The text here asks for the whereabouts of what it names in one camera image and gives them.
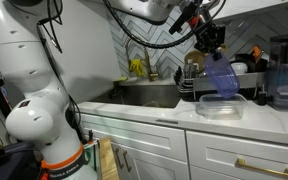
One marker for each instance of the stainless steel sink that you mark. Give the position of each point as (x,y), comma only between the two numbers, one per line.
(140,95)

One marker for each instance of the clear plastic bottle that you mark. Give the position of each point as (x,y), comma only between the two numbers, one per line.
(190,70)

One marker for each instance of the clear plastic container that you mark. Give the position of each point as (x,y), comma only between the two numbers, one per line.
(222,110)

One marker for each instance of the black dish drying rack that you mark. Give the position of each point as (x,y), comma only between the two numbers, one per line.
(190,85)

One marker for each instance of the white lidded cup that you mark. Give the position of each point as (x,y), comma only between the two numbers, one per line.
(240,68)

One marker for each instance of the white upper cabinet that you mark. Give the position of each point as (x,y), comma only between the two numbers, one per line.
(257,6)

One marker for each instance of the black storage bin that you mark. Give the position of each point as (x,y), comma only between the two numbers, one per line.
(14,163)

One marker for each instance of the wooden cutting board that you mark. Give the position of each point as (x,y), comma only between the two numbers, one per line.
(194,57)

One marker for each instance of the small black dispenser bottle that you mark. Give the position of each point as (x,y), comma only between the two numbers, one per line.
(261,96)

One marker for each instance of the white base cabinet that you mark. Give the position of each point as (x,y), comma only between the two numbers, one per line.
(157,140)

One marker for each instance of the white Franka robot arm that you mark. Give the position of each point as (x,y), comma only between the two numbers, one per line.
(27,60)

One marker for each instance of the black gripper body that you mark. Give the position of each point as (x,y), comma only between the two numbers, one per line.
(210,36)

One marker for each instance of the gold spring faucet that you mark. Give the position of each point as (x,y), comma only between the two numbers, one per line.
(149,65)

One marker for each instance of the light blue plastic lid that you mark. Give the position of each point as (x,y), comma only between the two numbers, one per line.
(222,76)

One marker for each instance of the leaning wooden board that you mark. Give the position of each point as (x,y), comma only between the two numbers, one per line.
(108,160)

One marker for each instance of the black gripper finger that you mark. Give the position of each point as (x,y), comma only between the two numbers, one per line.
(219,54)

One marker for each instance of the clear Brita water dispenser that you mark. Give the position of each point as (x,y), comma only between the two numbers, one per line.
(285,73)

